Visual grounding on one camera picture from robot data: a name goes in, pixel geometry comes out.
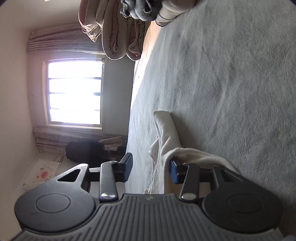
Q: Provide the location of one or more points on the folded dark garment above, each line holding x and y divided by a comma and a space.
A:
153, 9

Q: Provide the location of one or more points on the folded grey sweater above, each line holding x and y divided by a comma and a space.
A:
138, 11

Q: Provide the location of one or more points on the hanging dark clothes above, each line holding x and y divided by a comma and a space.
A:
85, 150

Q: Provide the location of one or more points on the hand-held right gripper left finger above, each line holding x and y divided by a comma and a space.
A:
128, 165

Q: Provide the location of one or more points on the grey curtain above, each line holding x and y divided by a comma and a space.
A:
64, 41
69, 136

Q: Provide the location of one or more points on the folded beige garment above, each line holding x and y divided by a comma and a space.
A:
172, 9

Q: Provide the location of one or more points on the bed with grey blanket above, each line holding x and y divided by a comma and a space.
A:
219, 81

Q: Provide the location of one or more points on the folded beige pink duvet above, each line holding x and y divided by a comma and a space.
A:
118, 34

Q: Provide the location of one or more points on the white sweatshirt with orange print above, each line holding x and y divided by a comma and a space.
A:
165, 136

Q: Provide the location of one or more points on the window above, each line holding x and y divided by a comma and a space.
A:
74, 92

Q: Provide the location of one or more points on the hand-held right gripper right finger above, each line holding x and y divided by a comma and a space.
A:
174, 172

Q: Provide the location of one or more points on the hanging pink clothes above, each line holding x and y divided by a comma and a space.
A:
113, 141

